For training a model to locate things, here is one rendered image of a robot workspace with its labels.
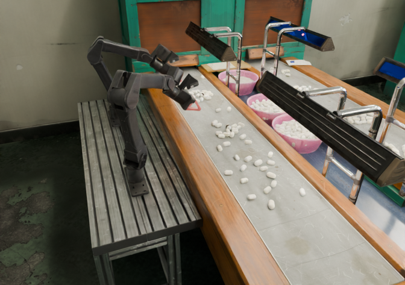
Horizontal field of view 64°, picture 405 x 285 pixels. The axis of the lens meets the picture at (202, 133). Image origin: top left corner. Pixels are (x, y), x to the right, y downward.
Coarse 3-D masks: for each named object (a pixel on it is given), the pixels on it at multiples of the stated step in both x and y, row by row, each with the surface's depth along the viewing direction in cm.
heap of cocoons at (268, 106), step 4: (256, 100) 188; (264, 100) 188; (268, 100) 189; (252, 104) 185; (256, 104) 183; (260, 104) 183; (264, 104) 184; (268, 104) 183; (272, 104) 184; (256, 108) 178; (260, 108) 178; (264, 108) 179; (268, 108) 179; (272, 108) 179; (276, 108) 179; (280, 108) 179; (268, 112) 175; (272, 112) 174; (276, 112) 177; (280, 112) 175; (272, 116) 172
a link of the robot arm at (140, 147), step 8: (120, 88) 114; (112, 96) 113; (120, 96) 111; (112, 104) 115; (120, 104) 113; (120, 112) 116; (128, 112) 114; (120, 120) 119; (128, 120) 117; (136, 120) 121; (128, 128) 119; (136, 128) 122; (128, 136) 121; (136, 136) 123; (128, 144) 124; (136, 144) 124; (128, 152) 127; (136, 152) 125; (136, 160) 127
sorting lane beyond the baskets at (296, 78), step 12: (264, 72) 230; (288, 72) 230; (300, 72) 231; (300, 84) 210; (312, 84) 210; (324, 96) 194; (336, 96) 194; (336, 108) 179; (360, 120) 167; (384, 120) 167; (396, 132) 157; (396, 144) 147
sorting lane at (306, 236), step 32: (192, 128) 159; (224, 128) 159; (224, 160) 135; (256, 160) 136; (256, 192) 118; (288, 192) 118; (256, 224) 104; (288, 224) 104; (320, 224) 104; (288, 256) 94; (320, 256) 94; (352, 256) 94
